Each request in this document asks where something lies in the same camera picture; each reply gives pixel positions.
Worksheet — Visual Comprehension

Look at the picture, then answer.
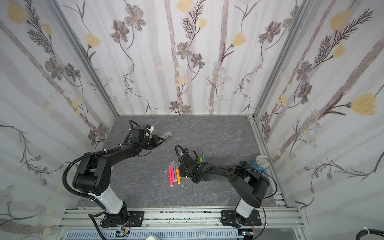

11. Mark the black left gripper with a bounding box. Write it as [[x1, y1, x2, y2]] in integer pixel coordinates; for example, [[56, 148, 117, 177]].
[[139, 134, 166, 150]]

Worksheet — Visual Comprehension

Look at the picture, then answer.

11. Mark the small blue marker pen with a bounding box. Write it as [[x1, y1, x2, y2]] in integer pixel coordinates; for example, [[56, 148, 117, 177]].
[[173, 164, 178, 182]]

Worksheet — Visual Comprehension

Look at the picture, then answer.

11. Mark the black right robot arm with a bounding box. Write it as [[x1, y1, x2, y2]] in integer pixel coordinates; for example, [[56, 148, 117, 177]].
[[176, 149, 270, 228]]

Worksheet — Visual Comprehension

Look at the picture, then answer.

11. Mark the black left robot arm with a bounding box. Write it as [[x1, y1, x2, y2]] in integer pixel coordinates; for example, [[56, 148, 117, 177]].
[[62, 125, 165, 228]]

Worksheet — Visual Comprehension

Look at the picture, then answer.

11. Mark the light orange marker pen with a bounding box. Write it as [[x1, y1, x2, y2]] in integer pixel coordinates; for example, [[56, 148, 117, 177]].
[[175, 164, 181, 185]]

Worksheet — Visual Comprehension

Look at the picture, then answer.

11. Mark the red marker pen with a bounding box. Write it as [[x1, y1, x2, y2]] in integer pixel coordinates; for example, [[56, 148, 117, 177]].
[[171, 162, 177, 182]]

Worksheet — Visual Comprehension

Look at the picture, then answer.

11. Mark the pink marker pen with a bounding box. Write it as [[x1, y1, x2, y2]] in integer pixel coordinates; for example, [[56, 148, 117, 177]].
[[169, 166, 174, 187]]

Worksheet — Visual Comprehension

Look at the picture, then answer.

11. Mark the blue soup can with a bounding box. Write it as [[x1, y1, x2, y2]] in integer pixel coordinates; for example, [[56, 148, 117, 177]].
[[252, 155, 270, 172]]

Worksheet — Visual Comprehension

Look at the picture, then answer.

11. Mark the black corrugated cable conduit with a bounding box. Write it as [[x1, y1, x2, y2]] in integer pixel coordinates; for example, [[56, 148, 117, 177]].
[[62, 145, 124, 200]]

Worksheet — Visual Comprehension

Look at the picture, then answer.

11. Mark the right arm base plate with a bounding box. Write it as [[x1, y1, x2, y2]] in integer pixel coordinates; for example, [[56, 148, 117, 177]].
[[220, 210, 262, 228]]

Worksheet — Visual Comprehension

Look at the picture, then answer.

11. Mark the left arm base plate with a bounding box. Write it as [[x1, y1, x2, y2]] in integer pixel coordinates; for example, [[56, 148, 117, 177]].
[[100, 210, 145, 228]]

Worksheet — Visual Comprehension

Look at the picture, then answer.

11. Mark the aluminium frame rail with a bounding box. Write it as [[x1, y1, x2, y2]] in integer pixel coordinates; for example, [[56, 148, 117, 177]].
[[58, 207, 305, 230]]

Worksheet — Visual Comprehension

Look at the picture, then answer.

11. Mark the white vented cable duct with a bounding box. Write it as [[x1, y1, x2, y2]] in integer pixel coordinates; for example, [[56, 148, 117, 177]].
[[64, 229, 245, 240]]

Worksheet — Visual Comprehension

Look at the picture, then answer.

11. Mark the black cable loop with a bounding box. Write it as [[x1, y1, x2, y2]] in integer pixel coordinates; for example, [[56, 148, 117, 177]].
[[355, 228, 384, 240]]

